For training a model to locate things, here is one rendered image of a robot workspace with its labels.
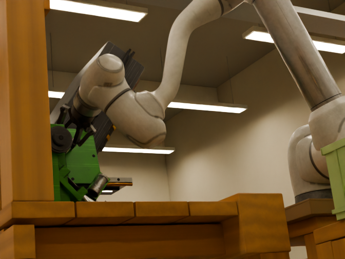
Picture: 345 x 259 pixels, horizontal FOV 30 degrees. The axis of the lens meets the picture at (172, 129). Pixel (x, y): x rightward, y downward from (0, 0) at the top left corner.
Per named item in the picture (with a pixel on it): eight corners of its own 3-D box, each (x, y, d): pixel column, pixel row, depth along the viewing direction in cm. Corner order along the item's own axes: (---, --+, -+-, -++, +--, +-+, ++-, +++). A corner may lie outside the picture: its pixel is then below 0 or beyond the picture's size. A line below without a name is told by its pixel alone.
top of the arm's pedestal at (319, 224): (333, 244, 216) (331, 232, 217) (404, 227, 189) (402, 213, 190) (254, 248, 201) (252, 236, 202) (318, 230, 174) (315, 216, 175)
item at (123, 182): (115, 195, 243) (114, 187, 244) (133, 185, 230) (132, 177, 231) (12, 195, 224) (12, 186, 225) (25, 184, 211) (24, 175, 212)
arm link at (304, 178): (327, 200, 209) (316, 135, 216) (360, 186, 193) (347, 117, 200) (284, 201, 203) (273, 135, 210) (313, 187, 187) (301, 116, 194)
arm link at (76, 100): (89, 77, 191) (82, 89, 195) (72, 93, 185) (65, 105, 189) (113, 96, 191) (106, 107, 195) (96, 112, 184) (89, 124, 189)
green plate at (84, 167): (94, 195, 215) (84, 142, 226) (102, 183, 209) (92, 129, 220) (61, 195, 210) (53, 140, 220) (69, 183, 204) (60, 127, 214)
